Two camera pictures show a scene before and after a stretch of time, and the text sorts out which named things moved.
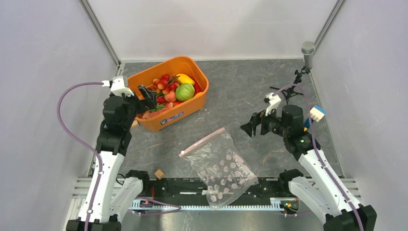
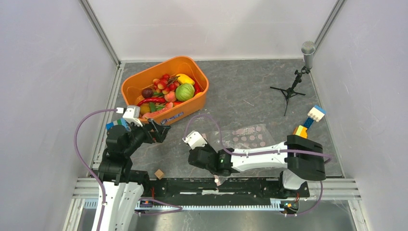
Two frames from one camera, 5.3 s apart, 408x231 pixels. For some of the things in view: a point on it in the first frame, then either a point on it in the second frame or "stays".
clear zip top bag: [224, 172] → [242, 136]
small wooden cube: [159, 174] stays
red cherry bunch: [166, 83] stays
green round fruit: [184, 92] stays
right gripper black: [257, 119] → [206, 147]
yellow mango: [184, 79] stays
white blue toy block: [317, 112] stays
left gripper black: [144, 105] → [158, 134]
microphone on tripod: [308, 49] stays
